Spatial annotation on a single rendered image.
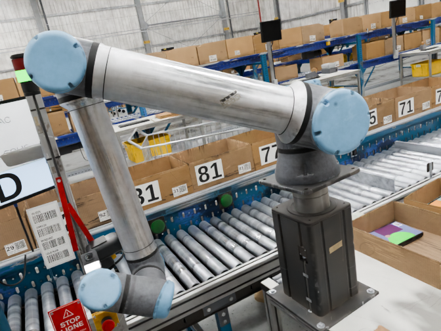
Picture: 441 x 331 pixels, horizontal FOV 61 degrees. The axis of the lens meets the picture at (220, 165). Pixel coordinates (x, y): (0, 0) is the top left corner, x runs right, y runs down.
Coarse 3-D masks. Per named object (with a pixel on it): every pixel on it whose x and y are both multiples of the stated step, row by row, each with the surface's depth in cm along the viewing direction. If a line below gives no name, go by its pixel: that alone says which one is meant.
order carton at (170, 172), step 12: (168, 156) 220; (132, 168) 211; (144, 168) 215; (156, 168) 218; (168, 168) 221; (180, 168) 193; (144, 180) 185; (156, 180) 188; (168, 180) 191; (180, 180) 195; (168, 192) 193; (192, 192) 199; (156, 204) 191
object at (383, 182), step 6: (354, 174) 213; (360, 174) 209; (366, 174) 205; (372, 174) 201; (354, 180) 214; (360, 180) 210; (366, 180) 206; (372, 180) 202; (378, 180) 199; (384, 180) 195; (390, 180) 191; (378, 186) 200; (384, 186) 196; (390, 186) 192
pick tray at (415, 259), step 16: (384, 208) 156; (400, 208) 156; (416, 208) 150; (352, 224) 149; (368, 224) 153; (384, 224) 158; (416, 224) 152; (432, 224) 145; (368, 240) 138; (384, 240) 132; (416, 240) 144; (432, 240) 142; (384, 256) 134; (400, 256) 127; (416, 256) 121; (432, 256) 132; (416, 272) 123; (432, 272) 118
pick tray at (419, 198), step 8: (432, 184) 170; (440, 184) 172; (416, 192) 163; (424, 192) 167; (432, 192) 171; (440, 192) 174; (408, 200) 157; (416, 200) 164; (424, 200) 168; (432, 200) 171; (424, 208) 152; (432, 208) 149; (440, 208) 146
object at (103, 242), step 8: (112, 232) 120; (96, 240) 117; (104, 240) 115; (112, 240) 115; (88, 248) 115; (96, 248) 114; (104, 248) 114; (112, 248) 115; (120, 248) 117; (104, 256) 115; (112, 256) 119; (104, 264) 117; (112, 264) 118
